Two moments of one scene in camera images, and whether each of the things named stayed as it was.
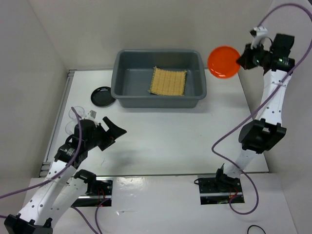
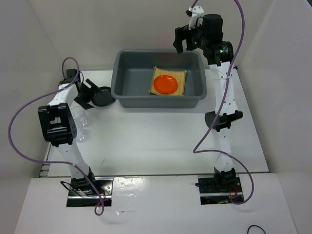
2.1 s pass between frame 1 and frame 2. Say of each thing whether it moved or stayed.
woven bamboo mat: stayed
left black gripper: moved
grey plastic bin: stayed
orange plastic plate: moved
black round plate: stayed
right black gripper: moved
